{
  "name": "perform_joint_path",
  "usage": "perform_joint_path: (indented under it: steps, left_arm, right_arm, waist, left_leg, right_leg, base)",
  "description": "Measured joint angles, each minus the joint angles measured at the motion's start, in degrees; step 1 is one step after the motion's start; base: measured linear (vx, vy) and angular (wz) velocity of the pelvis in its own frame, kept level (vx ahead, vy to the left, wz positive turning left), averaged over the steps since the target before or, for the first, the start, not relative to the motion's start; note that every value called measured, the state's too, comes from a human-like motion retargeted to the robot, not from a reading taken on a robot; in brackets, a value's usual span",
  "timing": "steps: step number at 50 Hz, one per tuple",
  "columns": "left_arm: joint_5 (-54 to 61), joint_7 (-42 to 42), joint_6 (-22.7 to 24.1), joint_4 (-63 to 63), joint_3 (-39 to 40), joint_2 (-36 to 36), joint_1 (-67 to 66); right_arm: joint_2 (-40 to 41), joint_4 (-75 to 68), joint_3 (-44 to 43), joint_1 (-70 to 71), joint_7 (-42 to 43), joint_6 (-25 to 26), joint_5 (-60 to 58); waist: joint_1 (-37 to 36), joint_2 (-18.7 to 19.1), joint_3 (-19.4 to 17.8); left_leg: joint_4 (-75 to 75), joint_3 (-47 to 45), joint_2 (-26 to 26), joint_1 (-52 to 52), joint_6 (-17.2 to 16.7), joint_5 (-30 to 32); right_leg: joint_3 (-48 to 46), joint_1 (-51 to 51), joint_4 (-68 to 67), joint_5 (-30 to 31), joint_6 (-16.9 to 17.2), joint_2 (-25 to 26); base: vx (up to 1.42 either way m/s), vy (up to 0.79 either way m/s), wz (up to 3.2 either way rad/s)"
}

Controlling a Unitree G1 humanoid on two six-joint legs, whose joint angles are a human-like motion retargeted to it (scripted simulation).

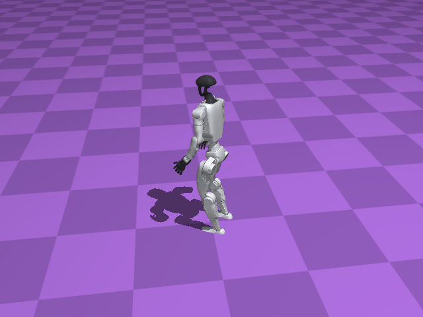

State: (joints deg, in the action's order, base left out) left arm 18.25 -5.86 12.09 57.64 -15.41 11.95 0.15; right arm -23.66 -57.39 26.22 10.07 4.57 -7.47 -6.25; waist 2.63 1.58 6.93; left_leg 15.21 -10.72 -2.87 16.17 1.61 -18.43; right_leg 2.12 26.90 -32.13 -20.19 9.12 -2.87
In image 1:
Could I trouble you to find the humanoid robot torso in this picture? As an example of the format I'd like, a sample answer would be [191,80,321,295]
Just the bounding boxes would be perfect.
[197,95,225,166]

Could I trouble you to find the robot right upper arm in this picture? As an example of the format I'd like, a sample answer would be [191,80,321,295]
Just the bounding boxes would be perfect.
[218,98,225,123]

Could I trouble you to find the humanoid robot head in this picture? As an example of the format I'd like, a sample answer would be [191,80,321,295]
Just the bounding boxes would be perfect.
[196,75,218,104]

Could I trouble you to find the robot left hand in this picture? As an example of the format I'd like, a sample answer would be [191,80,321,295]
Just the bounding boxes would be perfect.
[174,156,191,175]

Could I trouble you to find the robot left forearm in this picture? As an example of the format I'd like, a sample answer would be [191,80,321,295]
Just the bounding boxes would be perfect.
[183,136,199,164]

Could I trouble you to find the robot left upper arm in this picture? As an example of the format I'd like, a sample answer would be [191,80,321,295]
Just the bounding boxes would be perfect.
[192,106,206,145]

